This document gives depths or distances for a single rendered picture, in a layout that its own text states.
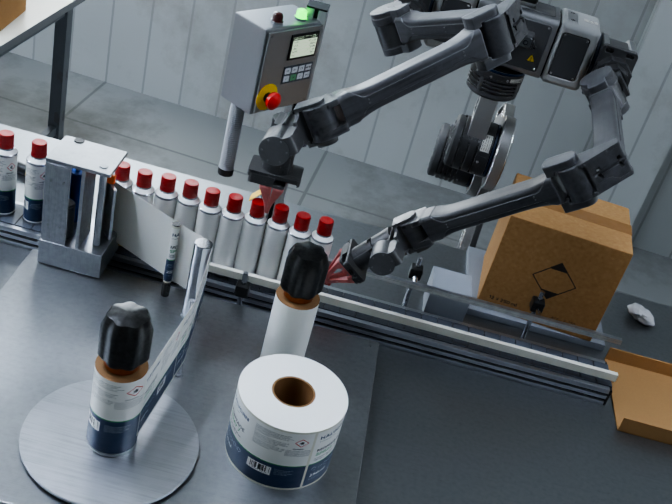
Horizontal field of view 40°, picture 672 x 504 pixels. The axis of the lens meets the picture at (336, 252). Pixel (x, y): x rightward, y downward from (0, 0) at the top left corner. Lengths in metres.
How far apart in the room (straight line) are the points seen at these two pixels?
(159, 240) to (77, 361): 0.33
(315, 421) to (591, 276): 0.93
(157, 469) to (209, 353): 0.35
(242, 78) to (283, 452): 0.78
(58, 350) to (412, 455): 0.73
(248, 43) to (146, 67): 2.97
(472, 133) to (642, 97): 2.09
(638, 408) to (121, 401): 1.24
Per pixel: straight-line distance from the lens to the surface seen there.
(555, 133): 4.57
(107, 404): 1.60
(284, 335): 1.83
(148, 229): 2.04
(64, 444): 1.70
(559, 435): 2.12
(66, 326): 1.95
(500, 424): 2.07
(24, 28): 3.49
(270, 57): 1.91
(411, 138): 4.63
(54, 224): 2.04
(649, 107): 4.43
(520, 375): 2.19
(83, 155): 1.99
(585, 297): 2.33
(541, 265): 2.29
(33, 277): 2.07
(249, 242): 2.08
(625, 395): 2.32
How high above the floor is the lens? 2.13
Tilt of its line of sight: 33 degrees down
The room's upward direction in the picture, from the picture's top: 16 degrees clockwise
